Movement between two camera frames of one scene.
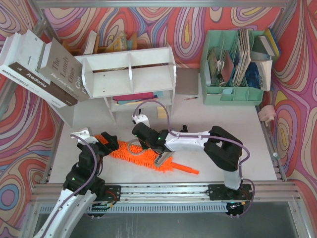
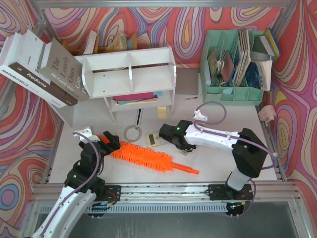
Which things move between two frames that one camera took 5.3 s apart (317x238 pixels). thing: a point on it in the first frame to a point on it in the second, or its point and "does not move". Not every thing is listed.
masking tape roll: x=137 y=153 to x=132 y=141
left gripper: x=104 y=145 does not move
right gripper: x=141 y=133 to x=164 y=131
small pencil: x=190 y=98 does not move
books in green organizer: x=248 y=63 does not move
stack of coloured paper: x=137 y=97 does not move
